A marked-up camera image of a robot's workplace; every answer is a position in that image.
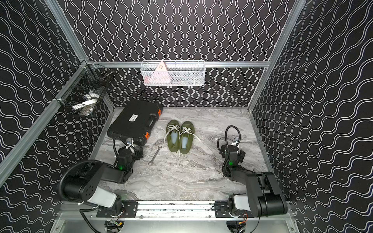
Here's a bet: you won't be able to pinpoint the olive green shoe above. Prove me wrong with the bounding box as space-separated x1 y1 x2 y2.
164 119 180 153
179 121 201 154

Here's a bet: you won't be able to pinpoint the light blue insole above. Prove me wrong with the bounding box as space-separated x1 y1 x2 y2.
181 134 189 149
170 130 179 145

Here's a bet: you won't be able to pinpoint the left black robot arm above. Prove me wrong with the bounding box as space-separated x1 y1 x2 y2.
57 137 143 216

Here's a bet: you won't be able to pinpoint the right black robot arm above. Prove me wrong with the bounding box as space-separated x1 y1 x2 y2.
218 145 288 217

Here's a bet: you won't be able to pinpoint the silver wrench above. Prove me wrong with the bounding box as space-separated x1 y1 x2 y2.
148 146 162 166

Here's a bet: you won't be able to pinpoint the black tool case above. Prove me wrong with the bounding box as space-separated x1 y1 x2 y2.
107 100 163 146

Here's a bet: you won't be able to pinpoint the white items in black basket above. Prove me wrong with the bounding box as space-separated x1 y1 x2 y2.
72 90 101 117

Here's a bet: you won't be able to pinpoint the pink triangle card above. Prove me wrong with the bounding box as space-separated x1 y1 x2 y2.
148 61 171 84

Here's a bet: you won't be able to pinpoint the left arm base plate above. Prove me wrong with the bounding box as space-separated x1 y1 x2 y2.
96 201 139 218

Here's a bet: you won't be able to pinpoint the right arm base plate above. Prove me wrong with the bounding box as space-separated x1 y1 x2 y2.
211 201 253 218

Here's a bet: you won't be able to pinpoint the black wire basket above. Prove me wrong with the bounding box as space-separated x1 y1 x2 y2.
56 64 115 117

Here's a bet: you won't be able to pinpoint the white wire basket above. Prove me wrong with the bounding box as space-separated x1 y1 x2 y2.
140 60 206 86

